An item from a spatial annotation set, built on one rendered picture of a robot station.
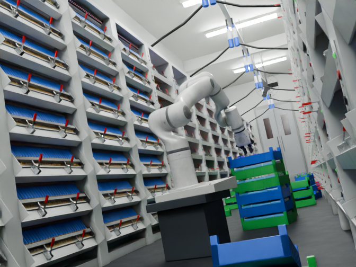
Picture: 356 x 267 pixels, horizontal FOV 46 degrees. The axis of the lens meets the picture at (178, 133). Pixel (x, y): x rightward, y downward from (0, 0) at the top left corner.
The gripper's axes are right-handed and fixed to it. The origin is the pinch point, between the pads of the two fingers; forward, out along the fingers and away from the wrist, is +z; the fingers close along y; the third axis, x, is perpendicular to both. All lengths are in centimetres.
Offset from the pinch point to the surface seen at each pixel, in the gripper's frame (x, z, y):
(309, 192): 74, 79, 4
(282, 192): -23.0, 22.7, 21.0
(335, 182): -66, -1, 65
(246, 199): -26.7, 21.8, -2.1
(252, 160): -15.6, 0.9, 7.4
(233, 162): -16.1, -0.4, -5.1
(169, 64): 149, -59, -113
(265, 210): -29.7, 29.8, 8.7
